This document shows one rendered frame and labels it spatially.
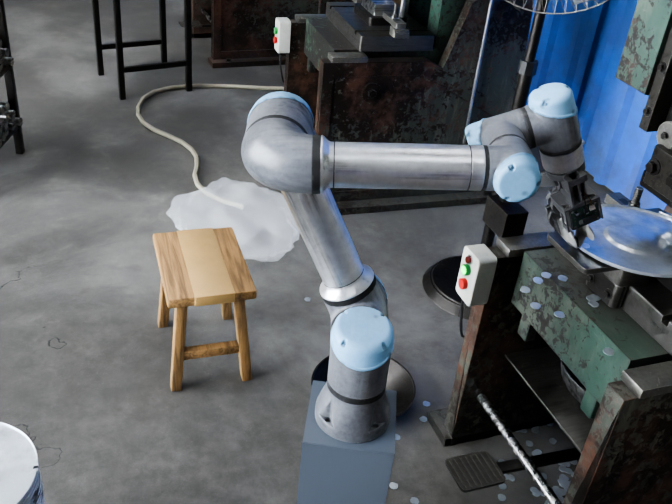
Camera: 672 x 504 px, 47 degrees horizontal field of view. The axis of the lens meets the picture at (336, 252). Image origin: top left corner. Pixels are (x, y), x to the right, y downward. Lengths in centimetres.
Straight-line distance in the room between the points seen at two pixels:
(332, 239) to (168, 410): 95
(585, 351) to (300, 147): 79
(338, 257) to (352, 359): 20
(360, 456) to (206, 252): 93
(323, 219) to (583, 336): 62
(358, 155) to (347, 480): 68
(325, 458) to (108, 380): 95
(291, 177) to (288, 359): 122
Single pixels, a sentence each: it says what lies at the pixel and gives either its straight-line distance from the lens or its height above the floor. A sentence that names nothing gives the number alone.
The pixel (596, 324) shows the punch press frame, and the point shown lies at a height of 65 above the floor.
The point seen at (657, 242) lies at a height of 79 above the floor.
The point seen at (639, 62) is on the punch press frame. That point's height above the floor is 111.
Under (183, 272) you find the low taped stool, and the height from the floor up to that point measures 33.
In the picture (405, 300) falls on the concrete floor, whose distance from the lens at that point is 269.
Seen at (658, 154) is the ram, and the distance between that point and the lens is 165.
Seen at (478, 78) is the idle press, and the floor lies 55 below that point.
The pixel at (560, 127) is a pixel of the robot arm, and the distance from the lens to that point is 139.
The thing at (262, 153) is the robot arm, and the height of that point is 102.
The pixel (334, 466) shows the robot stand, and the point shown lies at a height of 39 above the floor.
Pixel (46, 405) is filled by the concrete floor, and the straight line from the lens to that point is 229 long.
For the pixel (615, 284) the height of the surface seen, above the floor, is 70.
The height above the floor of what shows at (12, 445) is 33.
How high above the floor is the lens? 156
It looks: 33 degrees down
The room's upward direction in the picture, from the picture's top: 6 degrees clockwise
